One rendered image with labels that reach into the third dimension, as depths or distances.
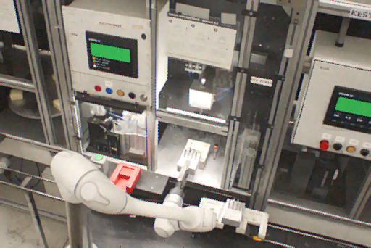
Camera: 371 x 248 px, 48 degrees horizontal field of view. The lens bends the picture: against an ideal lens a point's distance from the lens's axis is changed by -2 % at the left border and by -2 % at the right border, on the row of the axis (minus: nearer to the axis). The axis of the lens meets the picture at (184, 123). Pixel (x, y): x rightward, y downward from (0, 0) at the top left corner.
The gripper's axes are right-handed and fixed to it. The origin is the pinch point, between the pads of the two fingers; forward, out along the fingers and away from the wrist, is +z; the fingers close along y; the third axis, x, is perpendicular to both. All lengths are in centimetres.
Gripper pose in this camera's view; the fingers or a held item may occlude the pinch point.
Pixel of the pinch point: (186, 168)
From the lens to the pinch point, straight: 224.2
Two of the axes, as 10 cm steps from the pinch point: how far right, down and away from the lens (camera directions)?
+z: 2.8, -6.6, 7.0
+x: -9.6, -2.2, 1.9
